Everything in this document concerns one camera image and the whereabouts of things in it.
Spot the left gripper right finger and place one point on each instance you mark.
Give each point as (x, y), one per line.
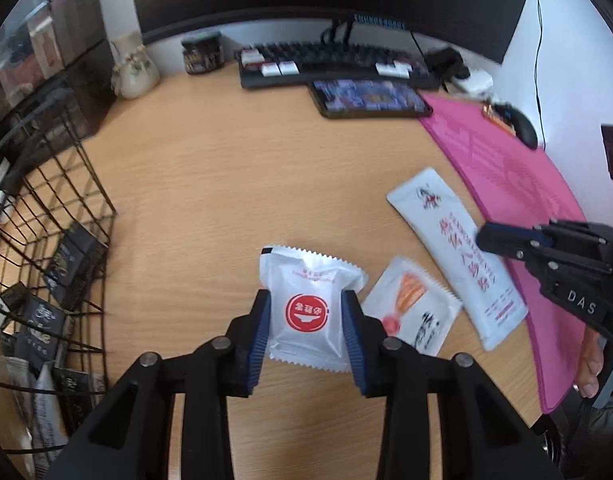
(364, 338)

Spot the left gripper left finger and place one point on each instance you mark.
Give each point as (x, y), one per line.
(252, 336)

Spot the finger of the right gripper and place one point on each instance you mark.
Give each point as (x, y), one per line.
(498, 234)
(517, 253)

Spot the long white red-text sachet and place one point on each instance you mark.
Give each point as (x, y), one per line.
(481, 281)

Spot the white sachet orange picture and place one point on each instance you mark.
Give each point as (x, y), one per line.
(413, 306)

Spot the white packet red circle logo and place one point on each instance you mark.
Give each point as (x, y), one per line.
(306, 326)

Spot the black face mask sachet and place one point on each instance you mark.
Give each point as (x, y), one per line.
(73, 265)

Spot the black white edged box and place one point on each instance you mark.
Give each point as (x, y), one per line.
(43, 336)

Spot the small black sachet box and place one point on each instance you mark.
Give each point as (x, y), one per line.
(13, 300)

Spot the bagged bread slice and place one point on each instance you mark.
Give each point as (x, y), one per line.
(14, 432)

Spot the black gold text box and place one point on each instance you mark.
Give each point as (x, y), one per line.
(78, 394)

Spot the long white grey snack packet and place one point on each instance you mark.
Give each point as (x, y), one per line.
(48, 430)

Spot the person's right hand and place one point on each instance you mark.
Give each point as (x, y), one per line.
(591, 363)

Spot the pink desk mat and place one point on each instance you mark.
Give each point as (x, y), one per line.
(514, 185)

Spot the black computer mouse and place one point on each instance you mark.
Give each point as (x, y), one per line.
(522, 126)

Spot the white power adapter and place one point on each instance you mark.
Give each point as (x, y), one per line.
(478, 82)

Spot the smartphone with lit screen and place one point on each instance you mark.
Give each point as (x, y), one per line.
(359, 99)

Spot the dark mechanical keyboard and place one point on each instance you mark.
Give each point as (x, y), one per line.
(295, 63)

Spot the small ceramic vase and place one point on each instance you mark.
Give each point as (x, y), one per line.
(134, 73)

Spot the small dark glass jar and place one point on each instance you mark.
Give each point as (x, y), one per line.
(203, 53)

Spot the dark acrylic drawer organizer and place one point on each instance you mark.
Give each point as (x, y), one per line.
(46, 45)

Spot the black wire basket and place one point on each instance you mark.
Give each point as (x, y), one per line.
(47, 181)

